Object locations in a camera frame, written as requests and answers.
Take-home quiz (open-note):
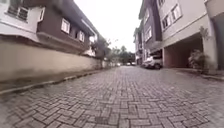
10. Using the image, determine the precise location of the group of distant trees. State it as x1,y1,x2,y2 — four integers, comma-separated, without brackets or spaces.
105,45,137,66

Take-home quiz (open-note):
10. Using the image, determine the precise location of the grey concrete kerb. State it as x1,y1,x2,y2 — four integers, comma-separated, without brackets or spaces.
0,68,111,96

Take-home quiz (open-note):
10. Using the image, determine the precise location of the white parked car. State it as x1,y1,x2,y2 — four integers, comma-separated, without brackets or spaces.
142,55,164,70

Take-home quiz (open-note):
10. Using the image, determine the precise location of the brown and white house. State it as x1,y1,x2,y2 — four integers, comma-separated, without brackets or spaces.
0,0,109,58

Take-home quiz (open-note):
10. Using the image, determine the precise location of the grey cobblestone paved street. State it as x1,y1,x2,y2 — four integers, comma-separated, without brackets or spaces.
0,65,224,128

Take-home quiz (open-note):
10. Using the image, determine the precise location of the long beige boundary wall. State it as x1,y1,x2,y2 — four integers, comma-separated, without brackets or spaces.
0,39,116,84

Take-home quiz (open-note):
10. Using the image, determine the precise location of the grey apartment building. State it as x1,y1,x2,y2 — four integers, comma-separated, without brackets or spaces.
133,0,164,66

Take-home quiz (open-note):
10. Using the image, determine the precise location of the white multi-storey building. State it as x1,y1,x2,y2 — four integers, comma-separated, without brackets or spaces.
156,0,224,72

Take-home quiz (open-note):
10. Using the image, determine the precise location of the potted bush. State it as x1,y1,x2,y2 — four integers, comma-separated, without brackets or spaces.
187,49,208,71

